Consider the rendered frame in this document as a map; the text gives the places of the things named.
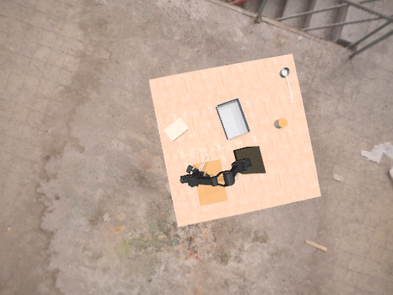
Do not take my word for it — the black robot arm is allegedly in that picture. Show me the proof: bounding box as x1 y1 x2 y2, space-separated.
180 158 252 187

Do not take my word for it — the grey cylinder with orange top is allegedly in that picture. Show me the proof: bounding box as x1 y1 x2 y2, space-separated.
274 118 288 128

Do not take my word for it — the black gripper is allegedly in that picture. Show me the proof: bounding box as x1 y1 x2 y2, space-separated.
186 165 210 177

